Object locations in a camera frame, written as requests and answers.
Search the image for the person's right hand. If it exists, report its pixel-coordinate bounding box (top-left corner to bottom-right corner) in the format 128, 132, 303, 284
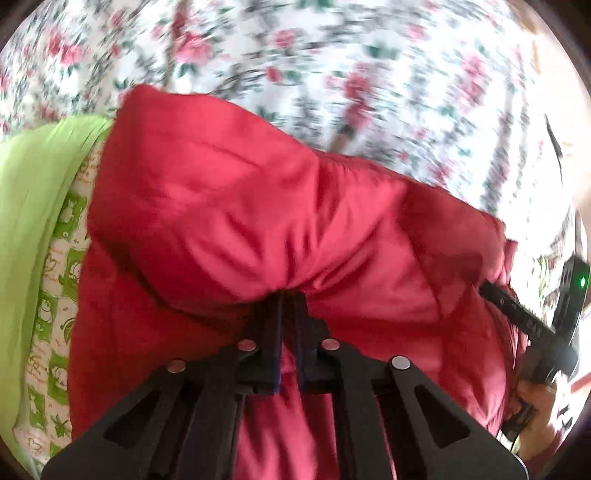
506, 380, 570, 463

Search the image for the floral white bed sheet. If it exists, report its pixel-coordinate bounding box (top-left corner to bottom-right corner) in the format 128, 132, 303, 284
1, 1, 590, 303

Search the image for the red puffer jacket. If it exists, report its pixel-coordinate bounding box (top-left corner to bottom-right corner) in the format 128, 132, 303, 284
67, 84, 530, 480

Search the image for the green patterned quilt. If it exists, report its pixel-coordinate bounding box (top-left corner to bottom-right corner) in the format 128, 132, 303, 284
1, 115, 112, 470

